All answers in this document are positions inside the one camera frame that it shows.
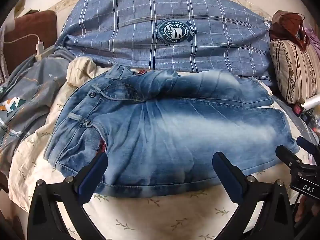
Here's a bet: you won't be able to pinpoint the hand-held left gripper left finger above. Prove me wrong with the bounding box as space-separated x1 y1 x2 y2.
27 152 108 240

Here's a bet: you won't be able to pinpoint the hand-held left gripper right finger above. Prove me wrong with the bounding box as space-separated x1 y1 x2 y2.
212 151 298 240

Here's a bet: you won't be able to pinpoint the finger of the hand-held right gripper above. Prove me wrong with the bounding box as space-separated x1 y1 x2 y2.
275 145 306 173
296 137 320 158

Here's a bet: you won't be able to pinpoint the blue denim pants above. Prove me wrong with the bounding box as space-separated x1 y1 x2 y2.
44 64 300 198

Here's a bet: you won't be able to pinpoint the person's right hand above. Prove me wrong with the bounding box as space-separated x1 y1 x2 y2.
294 194 320 230

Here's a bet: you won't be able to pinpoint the white bottle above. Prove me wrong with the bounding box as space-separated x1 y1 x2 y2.
299 95 320 111

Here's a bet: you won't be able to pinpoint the cream leaf-print blanket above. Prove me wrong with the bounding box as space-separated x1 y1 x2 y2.
7 57 313 240

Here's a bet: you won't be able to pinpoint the striped beige pillow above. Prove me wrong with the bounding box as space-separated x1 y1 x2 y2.
269 39 320 105

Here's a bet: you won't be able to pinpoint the grey printed quilt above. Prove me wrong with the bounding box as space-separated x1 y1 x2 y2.
0 49 75 178

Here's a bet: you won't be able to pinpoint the purple cloth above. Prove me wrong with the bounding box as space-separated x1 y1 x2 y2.
305 26 320 53

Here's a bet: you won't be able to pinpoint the brown cloth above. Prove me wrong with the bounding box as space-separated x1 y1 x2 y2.
269 10 310 52

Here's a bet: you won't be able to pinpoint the white charger plug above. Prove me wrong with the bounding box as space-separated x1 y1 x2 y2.
35 39 45 56

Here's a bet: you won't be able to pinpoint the blue plaid duvet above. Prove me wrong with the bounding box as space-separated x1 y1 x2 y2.
55 0 275 87

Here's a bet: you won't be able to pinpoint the brown pillow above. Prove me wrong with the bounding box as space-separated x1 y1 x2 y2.
3 10 57 73

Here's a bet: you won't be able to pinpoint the white charger cable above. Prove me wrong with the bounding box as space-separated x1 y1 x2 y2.
3 33 40 46

